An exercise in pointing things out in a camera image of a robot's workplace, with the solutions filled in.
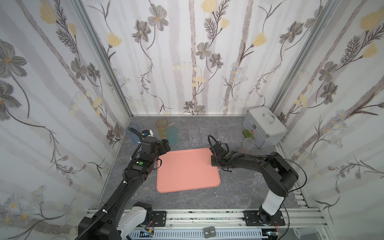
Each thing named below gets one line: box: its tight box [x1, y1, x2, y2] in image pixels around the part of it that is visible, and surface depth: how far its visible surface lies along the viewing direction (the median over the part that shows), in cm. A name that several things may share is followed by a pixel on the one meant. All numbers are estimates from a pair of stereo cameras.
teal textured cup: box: [165, 126, 178, 145], surface depth 109 cm
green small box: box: [242, 129, 254, 139], surface depth 109 cm
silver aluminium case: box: [242, 106, 288, 150], surface depth 98 cm
